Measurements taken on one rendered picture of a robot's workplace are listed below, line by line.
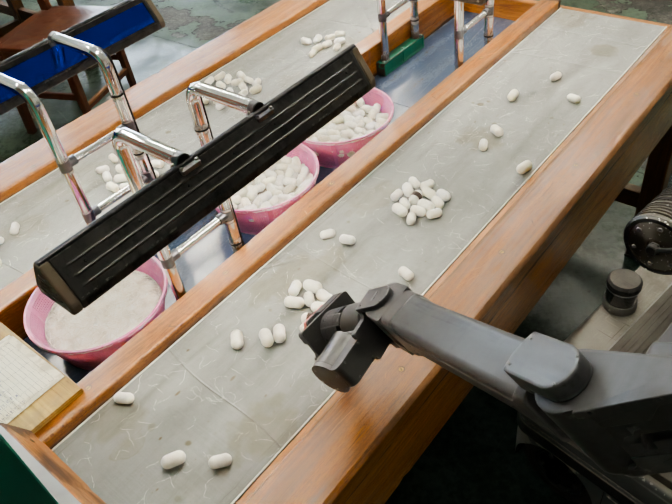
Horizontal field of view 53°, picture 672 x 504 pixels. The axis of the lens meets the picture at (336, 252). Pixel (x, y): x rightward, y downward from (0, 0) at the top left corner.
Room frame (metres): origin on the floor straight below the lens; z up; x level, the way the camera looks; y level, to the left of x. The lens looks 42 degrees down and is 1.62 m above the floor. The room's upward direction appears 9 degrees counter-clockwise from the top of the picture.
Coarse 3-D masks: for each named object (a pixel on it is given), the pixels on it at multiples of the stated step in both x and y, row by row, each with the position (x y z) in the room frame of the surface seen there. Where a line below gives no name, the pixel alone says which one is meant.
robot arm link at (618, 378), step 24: (600, 360) 0.28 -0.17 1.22; (624, 360) 0.27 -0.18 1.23; (648, 360) 0.26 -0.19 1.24; (600, 384) 0.26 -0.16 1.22; (624, 384) 0.25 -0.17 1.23; (648, 384) 0.24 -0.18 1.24; (552, 408) 0.26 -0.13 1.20; (576, 408) 0.25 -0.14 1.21; (600, 408) 0.24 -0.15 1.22; (624, 408) 0.23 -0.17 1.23; (648, 408) 0.23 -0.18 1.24; (576, 432) 0.25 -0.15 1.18; (600, 432) 0.24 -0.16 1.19; (624, 432) 0.23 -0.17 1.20; (648, 432) 0.22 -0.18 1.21; (600, 456) 0.24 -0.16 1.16; (624, 456) 0.23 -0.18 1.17; (648, 456) 0.22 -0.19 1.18
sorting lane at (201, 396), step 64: (512, 64) 1.56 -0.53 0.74; (576, 64) 1.51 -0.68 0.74; (448, 128) 1.32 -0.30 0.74; (512, 128) 1.28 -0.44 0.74; (384, 192) 1.12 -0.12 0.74; (512, 192) 1.05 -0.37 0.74; (320, 256) 0.95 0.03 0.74; (384, 256) 0.93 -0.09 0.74; (448, 256) 0.90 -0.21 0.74; (256, 320) 0.82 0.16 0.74; (128, 384) 0.72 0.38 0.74; (192, 384) 0.70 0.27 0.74; (256, 384) 0.68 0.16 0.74; (320, 384) 0.66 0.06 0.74; (64, 448) 0.61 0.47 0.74; (128, 448) 0.60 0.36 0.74; (192, 448) 0.58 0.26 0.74; (256, 448) 0.56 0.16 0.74
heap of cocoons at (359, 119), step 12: (348, 108) 1.48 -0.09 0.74; (360, 108) 1.49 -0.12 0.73; (372, 108) 1.46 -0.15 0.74; (336, 120) 1.43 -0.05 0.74; (348, 120) 1.43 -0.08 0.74; (360, 120) 1.41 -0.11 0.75; (372, 120) 1.40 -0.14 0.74; (384, 120) 1.39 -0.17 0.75; (324, 132) 1.39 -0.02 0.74; (336, 132) 1.38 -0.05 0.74; (348, 132) 1.36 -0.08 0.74; (360, 132) 1.36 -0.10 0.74; (348, 156) 1.30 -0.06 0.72
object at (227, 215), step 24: (192, 96) 0.99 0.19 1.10; (216, 96) 0.94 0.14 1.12; (240, 96) 0.92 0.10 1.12; (192, 120) 1.00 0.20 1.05; (120, 144) 0.88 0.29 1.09; (144, 144) 0.83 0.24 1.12; (192, 168) 0.78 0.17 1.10; (216, 216) 0.99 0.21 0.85; (192, 240) 0.94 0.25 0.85; (240, 240) 1.00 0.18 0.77; (168, 264) 0.89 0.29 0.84
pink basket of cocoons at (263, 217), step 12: (300, 144) 1.31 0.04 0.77; (300, 156) 1.30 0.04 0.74; (312, 156) 1.26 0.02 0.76; (312, 168) 1.25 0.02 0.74; (312, 180) 1.16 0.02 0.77; (300, 192) 1.13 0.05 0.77; (276, 204) 1.10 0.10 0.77; (288, 204) 1.11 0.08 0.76; (240, 216) 1.11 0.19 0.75; (252, 216) 1.10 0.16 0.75; (264, 216) 1.10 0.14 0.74; (276, 216) 1.11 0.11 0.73; (240, 228) 1.13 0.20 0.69; (252, 228) 1.12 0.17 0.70
